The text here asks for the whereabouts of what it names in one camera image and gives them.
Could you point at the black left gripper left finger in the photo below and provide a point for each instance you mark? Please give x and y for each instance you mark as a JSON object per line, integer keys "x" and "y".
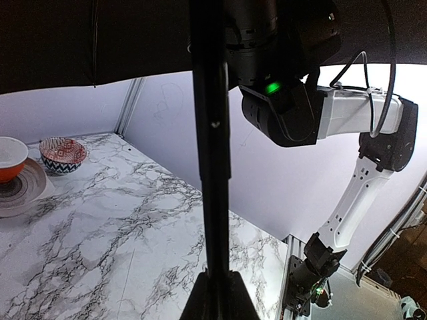
{"x": 196, "y": 307}

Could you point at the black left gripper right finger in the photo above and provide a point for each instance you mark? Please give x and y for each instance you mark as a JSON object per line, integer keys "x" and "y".
{"x": 240, "y": 303}

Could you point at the beige folding umbrella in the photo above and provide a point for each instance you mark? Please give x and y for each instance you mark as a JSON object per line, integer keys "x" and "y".
{"x": 273, "y": 51}

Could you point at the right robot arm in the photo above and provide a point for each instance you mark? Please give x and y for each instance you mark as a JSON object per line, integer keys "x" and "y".
{"x": 291, "y": 191}

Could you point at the red blue patterned bowl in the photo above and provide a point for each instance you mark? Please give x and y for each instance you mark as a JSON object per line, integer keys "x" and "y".
{"x": 61, "y": 155}

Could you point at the grey ringed plate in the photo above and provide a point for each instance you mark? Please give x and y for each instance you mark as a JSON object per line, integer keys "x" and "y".
{"x": 26, "y": 189}

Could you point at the orange white bowl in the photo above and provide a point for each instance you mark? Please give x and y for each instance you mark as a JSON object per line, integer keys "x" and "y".
{"x": 13, "y": 156}

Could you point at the right aluminium frame post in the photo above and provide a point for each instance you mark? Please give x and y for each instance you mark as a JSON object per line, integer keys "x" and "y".
{"x": 131, "y": 98}

